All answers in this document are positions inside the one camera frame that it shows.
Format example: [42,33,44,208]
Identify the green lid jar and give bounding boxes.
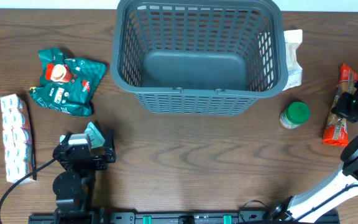
[279,101,310,129]

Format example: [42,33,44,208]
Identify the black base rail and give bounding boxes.
[28,210,341,224]

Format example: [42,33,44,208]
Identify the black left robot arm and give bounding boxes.
[53,131,116,223]

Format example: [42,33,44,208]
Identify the small teal packet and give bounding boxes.
[59,121,106,149]

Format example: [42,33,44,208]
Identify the green coffee bag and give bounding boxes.
[29,47,107,116]

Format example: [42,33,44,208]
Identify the white paper pouch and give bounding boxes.
[284,29,303,90]

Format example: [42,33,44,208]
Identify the orange pasta pack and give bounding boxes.
[323,63,358,146]

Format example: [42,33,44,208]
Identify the grey plastic basket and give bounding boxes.
[110,0,288,115]

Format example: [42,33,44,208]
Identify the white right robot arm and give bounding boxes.
[265,81,358,223]

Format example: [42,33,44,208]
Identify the white tissue pack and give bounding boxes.
[0,94,35,183]

